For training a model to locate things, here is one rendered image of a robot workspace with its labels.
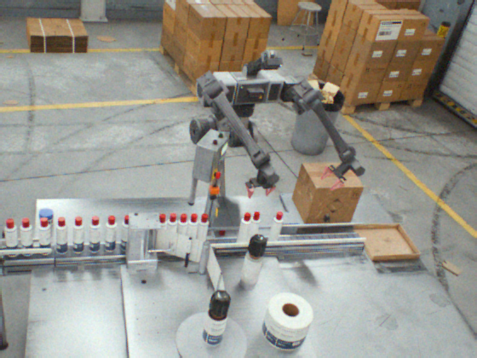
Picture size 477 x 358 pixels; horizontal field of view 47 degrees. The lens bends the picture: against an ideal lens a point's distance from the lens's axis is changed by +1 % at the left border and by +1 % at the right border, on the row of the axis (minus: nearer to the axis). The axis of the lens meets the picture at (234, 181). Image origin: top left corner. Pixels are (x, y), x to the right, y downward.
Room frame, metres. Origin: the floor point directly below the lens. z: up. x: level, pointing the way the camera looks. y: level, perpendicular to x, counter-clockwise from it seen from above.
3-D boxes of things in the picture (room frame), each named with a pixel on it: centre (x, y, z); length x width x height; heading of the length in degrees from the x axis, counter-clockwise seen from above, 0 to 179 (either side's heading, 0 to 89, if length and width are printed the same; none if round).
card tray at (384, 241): (2.49, -0.93, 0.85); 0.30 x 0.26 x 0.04; 111
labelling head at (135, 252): (1.90, 0.37, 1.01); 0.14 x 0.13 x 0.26; 111
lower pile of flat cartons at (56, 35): (6.02, 2.42, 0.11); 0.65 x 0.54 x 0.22; 118
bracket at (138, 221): (1.90, 0.37, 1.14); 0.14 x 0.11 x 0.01; 111
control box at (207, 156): (2.18, 0.14, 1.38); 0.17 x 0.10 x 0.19; 166
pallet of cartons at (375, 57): (6.36, -1.35, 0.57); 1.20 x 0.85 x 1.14; 123
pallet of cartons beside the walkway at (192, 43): (6.12, 0.61, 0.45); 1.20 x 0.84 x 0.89; 33
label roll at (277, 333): (1.65, -0.35, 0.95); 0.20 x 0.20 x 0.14
